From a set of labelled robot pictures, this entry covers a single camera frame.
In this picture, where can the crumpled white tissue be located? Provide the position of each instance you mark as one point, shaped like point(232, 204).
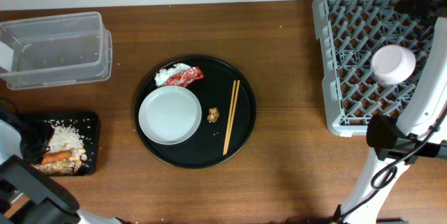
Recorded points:
point(164, 74)

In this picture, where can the white bowl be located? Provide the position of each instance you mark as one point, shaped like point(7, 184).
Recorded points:
point(393, 64)

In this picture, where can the red snack wrapper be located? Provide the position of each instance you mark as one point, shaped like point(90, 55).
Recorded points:
point(185, 78)

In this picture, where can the rice and peanut shells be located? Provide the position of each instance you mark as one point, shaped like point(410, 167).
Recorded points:
point(65, 138)

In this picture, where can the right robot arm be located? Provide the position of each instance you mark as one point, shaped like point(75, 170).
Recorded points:
point(395, 143)

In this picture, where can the grey dishwasher rack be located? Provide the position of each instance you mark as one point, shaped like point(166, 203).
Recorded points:
point(350, 32)

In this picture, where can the clear plastic bin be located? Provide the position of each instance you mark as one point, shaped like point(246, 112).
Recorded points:
point(55, 51)

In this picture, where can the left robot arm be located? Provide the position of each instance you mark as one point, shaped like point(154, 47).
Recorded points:
point(29, 196)

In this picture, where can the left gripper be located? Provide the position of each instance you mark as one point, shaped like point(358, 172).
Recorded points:
point(46, 132)

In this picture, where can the orange carrot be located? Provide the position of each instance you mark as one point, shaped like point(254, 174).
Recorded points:
point(55, 157)

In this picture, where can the black rectangular tray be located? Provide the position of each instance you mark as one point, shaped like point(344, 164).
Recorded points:
point(88, 124)

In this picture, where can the wooden chopstick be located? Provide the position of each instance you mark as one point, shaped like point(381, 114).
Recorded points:
point(229, 116)
point(233, 112)

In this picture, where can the brown food scrap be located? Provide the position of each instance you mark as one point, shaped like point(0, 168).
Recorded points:
point(213, 115)

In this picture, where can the round black tray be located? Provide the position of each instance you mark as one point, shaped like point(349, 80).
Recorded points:
point(205, 147)

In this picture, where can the white plate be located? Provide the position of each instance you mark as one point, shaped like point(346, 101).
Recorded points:
point(169, 115)

